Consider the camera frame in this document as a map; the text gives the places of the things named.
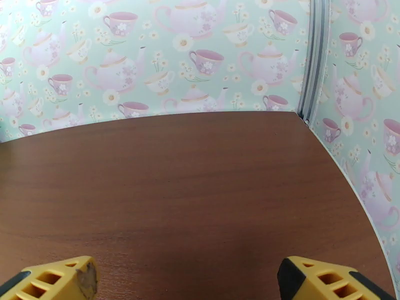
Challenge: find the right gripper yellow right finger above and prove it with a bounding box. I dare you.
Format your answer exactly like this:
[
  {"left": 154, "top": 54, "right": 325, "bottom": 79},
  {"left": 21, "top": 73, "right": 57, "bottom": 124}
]
[{"left": 277, "top": 256, "right": 397, "bottom": 300}]

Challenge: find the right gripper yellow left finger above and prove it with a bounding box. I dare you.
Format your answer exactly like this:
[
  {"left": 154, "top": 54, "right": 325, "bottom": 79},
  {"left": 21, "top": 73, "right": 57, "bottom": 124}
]
[{"left": 0, "top": 255, "right": 100, "bottom": 300}]

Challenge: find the aluminium frame post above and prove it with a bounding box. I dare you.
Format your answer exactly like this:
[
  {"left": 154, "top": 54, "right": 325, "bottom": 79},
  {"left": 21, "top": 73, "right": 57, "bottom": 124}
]
[{"left": 296, "top": 0, "right": 332, "bottom": 126}]

